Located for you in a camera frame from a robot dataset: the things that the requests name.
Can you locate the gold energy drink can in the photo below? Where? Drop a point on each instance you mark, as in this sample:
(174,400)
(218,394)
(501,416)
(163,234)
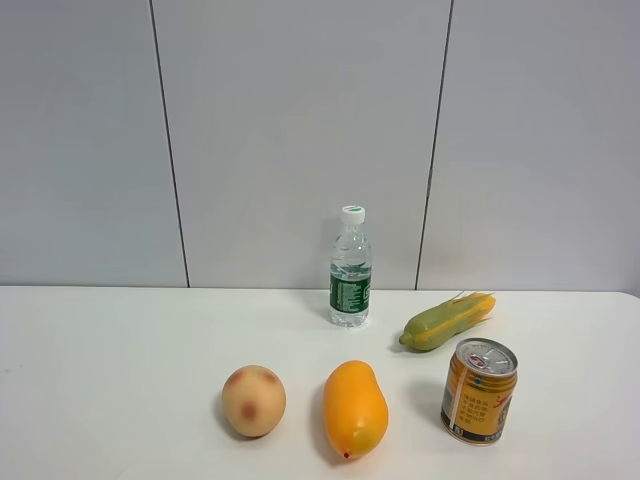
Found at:
(481,379)

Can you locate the clear water bottle green label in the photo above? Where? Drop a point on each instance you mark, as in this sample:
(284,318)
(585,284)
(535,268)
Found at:
(350,270)

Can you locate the toy corn cob green husk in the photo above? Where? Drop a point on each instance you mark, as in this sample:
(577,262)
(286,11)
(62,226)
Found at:
(433,327)

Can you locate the beige peach with red spots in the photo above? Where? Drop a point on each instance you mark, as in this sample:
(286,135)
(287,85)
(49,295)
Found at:
(253,400)

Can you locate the yellow orange mango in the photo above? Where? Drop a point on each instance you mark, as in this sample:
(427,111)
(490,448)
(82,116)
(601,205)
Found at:
(355,411)

